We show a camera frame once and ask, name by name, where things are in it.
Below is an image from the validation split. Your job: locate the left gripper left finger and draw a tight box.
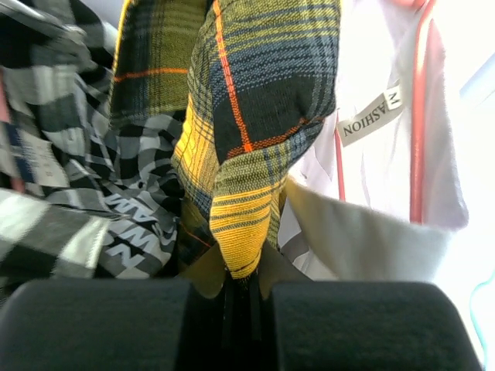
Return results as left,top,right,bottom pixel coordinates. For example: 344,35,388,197
1,280,200,370

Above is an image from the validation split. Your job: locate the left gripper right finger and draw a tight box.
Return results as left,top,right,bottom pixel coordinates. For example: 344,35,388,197
270,282,481,370

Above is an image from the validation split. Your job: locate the light blue wire hanger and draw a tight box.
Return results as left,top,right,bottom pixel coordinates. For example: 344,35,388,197
469,274,494,371

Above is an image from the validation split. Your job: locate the yellow black plaid shirt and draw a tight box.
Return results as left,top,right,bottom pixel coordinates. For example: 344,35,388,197
110,1,341,280

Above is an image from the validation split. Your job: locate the black white checkered shirt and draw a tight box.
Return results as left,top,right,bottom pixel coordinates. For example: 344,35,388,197
1,1,197,294

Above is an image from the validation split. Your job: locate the white shirt on pink hanger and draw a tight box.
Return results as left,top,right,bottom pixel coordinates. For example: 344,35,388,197
282,1,494,285

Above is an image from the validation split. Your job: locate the pink hanger of white shirt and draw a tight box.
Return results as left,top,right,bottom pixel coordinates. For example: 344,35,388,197
334,1,436,224

